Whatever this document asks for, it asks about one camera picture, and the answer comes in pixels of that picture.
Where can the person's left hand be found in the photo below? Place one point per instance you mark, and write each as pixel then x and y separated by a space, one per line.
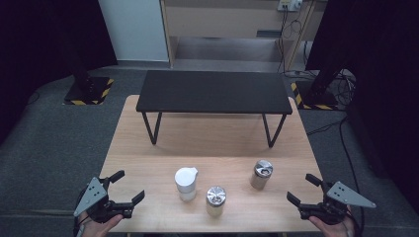
pixel 97 229

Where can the silver-lidded jar with brown powder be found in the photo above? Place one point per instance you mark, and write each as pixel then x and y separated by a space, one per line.
pixel 262 174

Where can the silver-lidded jar with pale granules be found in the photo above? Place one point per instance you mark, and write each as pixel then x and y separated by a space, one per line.
pixel 215 200

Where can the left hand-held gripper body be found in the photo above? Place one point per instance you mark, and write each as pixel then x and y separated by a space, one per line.
pixel 95 197

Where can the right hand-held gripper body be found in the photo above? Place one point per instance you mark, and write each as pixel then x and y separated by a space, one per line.
pixel 346 196

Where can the white panel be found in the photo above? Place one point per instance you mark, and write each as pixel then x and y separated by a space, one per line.
pixel 135 29

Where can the white-lidded glass jar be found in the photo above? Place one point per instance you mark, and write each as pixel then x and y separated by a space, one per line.
pixel 186 182

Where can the black shelf riser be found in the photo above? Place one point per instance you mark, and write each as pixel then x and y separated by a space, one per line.
pixel 214 92

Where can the person's right hand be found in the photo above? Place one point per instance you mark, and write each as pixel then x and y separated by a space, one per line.
pixel 339 231

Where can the black stand with striped base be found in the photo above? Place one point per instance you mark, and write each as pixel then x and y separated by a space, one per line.
pixel 318 97
pixel 87 90

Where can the white power strip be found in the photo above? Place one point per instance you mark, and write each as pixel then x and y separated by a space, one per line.
pixel 290 5

